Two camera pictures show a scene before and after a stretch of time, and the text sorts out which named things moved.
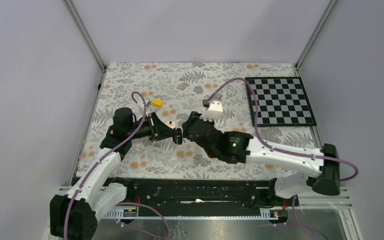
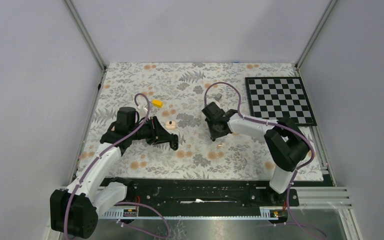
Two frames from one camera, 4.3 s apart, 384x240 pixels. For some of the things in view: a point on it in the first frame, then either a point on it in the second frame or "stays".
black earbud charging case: (179, 136) to (174, 142)
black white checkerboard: (281, 101) stays
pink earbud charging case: (171, 124) stays
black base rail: (170, 198) stays
